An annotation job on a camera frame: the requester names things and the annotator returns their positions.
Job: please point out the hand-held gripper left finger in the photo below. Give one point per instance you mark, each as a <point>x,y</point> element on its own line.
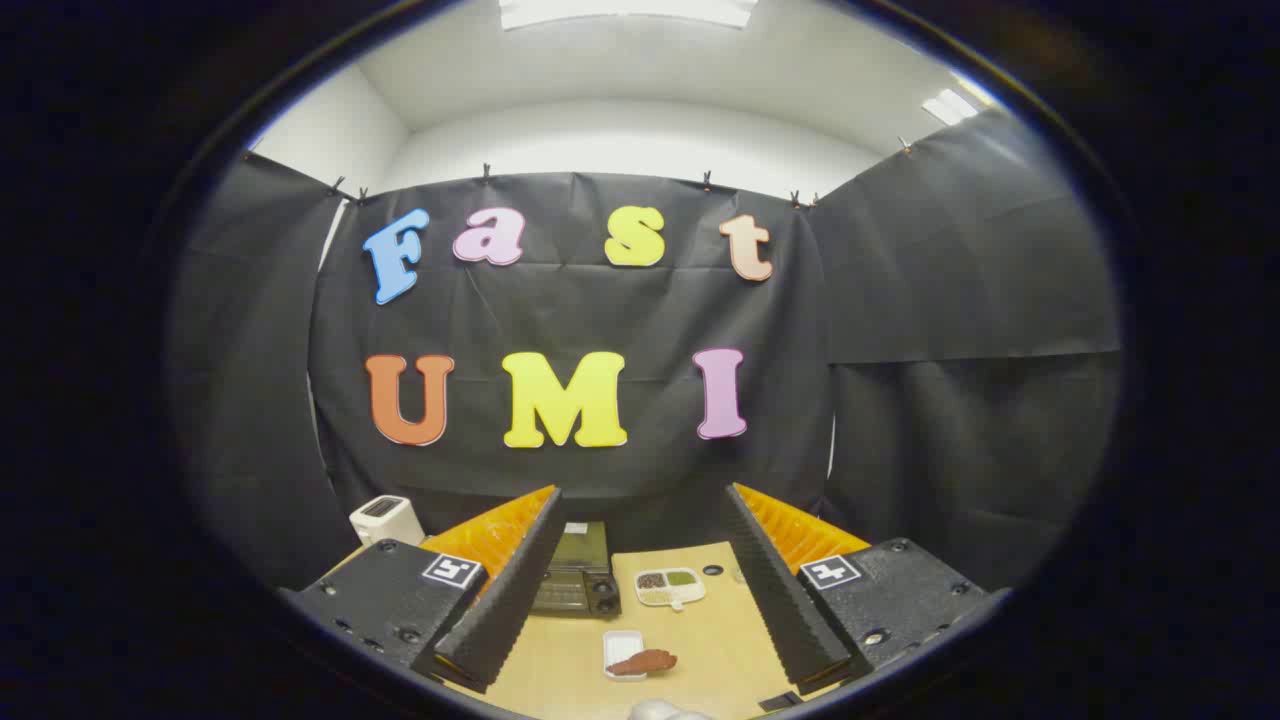
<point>510,600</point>

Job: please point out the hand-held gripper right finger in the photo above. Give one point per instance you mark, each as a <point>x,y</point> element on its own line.
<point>775,600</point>

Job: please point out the black toaster oven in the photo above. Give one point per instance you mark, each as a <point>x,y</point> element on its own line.
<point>580,550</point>

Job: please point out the brown meat steak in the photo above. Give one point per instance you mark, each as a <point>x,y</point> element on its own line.
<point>645,662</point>

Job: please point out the white pop-up toaster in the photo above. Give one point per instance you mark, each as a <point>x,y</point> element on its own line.
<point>385,522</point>

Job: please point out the white divided dish of grains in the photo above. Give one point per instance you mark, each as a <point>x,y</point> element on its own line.
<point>668,597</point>

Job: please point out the white rectangular tray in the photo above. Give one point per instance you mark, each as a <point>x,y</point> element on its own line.
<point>620,642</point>

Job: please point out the row of small cloth clips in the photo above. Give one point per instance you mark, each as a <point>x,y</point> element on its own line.
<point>706,181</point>

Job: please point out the small ceiling light panel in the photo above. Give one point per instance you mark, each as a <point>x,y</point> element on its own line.
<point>950,106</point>

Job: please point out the large ceiling light panel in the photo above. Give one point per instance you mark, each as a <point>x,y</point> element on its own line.
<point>630,12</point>

